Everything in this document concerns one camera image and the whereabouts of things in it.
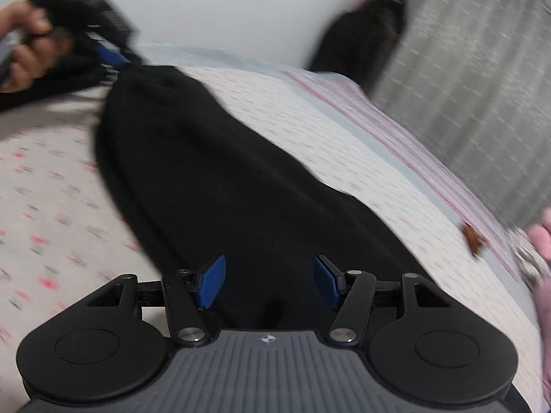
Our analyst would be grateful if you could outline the brown hair claw clip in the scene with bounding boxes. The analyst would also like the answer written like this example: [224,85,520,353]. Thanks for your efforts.
[461,223,488,257]

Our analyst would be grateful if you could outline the striped folded garment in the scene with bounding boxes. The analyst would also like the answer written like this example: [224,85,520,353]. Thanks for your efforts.
[507,227,550,292]

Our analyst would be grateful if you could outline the pink folded garment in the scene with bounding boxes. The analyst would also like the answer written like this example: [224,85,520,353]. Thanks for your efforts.
[527,208,551,262]

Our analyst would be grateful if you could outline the grey star curtain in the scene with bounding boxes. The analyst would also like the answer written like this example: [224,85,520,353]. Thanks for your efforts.
[370,0,550,226]

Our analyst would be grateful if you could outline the pink striped blanket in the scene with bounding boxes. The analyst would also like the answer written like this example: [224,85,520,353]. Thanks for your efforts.
[286,70,520,282]

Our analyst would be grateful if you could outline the grey bed sheet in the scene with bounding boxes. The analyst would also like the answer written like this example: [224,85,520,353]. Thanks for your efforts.
[139,43,537,327]

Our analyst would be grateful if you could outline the black hanging coat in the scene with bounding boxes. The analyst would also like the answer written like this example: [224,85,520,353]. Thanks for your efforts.
[308,0,407,94]

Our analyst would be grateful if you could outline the cherry print bed mat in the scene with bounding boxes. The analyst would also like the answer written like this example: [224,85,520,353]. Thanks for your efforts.
[1,66,546,412]

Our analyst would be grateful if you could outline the folded mauve grey comforter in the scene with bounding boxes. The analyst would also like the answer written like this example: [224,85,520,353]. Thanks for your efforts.
[532,277,551,403]

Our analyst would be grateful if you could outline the black pants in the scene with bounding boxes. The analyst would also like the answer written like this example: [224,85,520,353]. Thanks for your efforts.
[0,63,432,332]

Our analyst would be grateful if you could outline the person left hand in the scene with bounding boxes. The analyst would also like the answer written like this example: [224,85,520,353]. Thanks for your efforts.
[1,1,73,93]

